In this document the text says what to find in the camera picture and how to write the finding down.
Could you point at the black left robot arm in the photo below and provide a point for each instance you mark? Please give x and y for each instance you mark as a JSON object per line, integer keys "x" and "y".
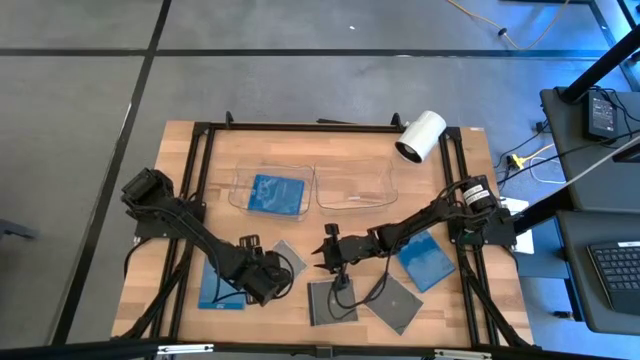
{"x": 170, "y": 210}

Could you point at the grey chair base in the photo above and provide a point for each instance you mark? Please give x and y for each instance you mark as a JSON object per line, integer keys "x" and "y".
{"x": 15, "y": 230}

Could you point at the white paper sheet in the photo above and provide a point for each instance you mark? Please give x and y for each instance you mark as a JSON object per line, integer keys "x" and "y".
{"x": 524, "y": 242}

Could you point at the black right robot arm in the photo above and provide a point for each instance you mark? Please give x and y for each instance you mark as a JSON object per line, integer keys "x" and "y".
{"x": 430, "y": 212}

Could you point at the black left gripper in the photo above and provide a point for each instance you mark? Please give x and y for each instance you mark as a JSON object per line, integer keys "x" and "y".
{"x": 257, "y": 275}

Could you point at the blue jewel case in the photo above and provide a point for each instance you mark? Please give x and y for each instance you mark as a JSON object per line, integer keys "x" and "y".
{"x": 210, "y": 295}
{"x": 275, "y": 195}
{"x": 427, "y": 262}

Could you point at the black aluminium table frame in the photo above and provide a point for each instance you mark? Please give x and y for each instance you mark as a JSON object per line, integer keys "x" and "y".
{"x": 300, "y": 127}

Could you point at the clear black jewel case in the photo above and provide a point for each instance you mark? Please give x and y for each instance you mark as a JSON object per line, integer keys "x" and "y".
{"x": 320, "y": 310}
{"x": 395, "y": 307}
{"x": 295, "y": 255}

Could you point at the black power adapter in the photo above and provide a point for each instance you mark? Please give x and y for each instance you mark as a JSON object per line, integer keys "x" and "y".
{"x": 600, "y": 115}

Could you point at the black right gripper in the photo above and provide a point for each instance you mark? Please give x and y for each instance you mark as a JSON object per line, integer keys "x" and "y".
{"x": 355, "y": 247}

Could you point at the grey side desk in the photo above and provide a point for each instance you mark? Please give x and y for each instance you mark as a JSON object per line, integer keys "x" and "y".
{"x": 575, "y": 280}
{"x": 590, "y": 175}

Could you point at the clear plastic bin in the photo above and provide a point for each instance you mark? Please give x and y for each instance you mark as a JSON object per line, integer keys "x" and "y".
{"x": 237, "y": 180}
{"x": 355, "y": 185}

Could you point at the yellow plug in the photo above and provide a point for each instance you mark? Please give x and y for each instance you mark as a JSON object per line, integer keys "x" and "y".
{"x": 517, "y": 161}

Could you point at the black crossbar with silver brackets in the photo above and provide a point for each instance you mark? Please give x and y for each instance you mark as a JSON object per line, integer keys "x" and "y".
{"x": 100, "y": 350}

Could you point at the black diagonal strut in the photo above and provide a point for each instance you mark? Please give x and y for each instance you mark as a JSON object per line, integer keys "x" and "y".
{"x": 542, "y": 210}
{"x": 600, "y": 67}

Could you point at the black keyboard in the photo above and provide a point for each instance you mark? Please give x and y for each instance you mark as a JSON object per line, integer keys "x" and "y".
{"x": 620, "y": 275}

